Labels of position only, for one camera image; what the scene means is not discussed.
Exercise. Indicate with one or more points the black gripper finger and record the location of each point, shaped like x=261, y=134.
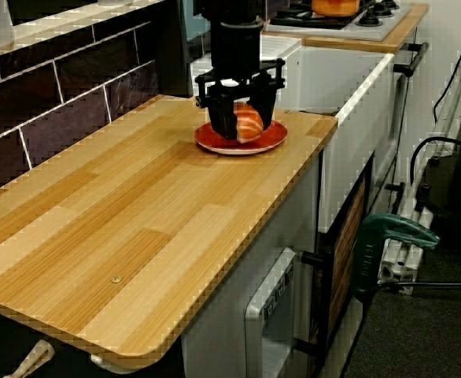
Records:
x=266, y=106
x=223, y=118

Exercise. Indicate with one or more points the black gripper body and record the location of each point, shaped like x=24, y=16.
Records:
x=236, y=51

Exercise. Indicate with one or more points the salmon nigiri sushi toy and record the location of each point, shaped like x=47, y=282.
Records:
x=249, y=124

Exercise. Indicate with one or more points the round red plate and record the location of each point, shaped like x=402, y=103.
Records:
x=215, y=143

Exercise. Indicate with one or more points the white toy sink unit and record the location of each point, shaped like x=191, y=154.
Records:
x=356, y=138

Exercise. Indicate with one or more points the orange pot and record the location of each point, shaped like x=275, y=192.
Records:
x=334, y=7

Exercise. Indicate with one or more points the grey toy stove top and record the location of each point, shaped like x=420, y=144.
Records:
x=372, y=29

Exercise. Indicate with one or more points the black stove knob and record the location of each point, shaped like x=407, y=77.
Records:
x=369, y=19
x=383, y=8

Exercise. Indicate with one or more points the dark tile backsplash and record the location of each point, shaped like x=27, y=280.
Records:
x=57, y=106

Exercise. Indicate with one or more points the green clamp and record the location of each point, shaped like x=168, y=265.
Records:
x=372, y=252

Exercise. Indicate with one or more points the cream shelf ledge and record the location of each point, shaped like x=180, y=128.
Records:
x=57, y=27

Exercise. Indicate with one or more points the brass countertop screw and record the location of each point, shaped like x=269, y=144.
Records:
x=115, y=279

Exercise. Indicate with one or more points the grey dishwasher door panel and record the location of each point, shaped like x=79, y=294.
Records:
x=271, y=315

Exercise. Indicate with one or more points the wide black upright post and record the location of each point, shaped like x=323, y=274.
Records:
x=173, y=47

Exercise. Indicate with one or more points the aluminium frame rail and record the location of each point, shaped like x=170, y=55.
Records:
x=423, y=220

